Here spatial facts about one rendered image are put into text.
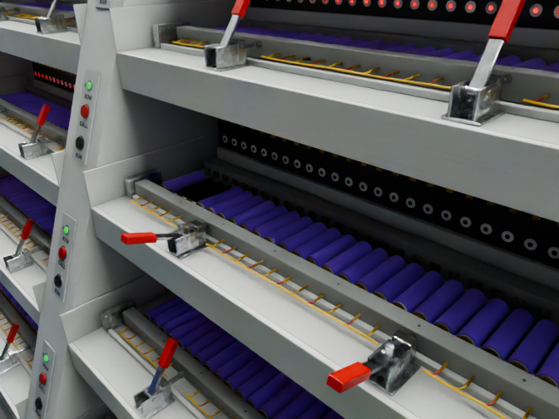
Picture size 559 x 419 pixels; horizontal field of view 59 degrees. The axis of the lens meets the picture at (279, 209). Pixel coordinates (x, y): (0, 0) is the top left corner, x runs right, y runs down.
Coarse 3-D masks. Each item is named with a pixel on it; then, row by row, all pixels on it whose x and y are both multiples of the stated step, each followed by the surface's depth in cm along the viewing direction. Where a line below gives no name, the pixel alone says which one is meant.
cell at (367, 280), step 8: (392, 256) 49; (400, 256) 49; (384, 264) 48; (392, 264) 48; (400, 264) 48; (376, 272) 47; (384, 272) 47; (392, 272) 47; (360, 280) 46; (368, 280) 45; (376, 280) 46; (384, 280) 47; (368, 288) 45; (376, 288) 46
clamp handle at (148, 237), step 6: (180, 228) 53; (126, 234) 49; (132, 234) 49; (138, 234) 49; (144, 234) 50; (150, 234) 50; (156, 234) 51; (162, 234) 52; (168, 234) 52; (174, 234) 53; (180, 234) 53; (126, 240) 48; (132, 240) 48; (138, 240) 49; (144, 240) 49; (150, 240) 50
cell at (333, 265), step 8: (352, 248) 51; (360, 248) 51; (368, 248) 51; (336, 256) 49; (344, 256) 49; (352, 256) 50; (360, 256) 50; (328, 264) 48; (336, 264) 48; (344, 264) 49; (336, 272) 48
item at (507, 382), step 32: (160, 192) 62; (224, 224) 55; (256, 256) 51; (288, 256) 49; (320, 288) 45; (352, 288) 44; (352, 320) 42; (384, 320) 41; (416, 320) 40; (448, 352) 37; (480, 352) 36; (448, 384) 36; (480, 384) 36; (512, 384) 34; (544, 384) 34; (544, 416) 33
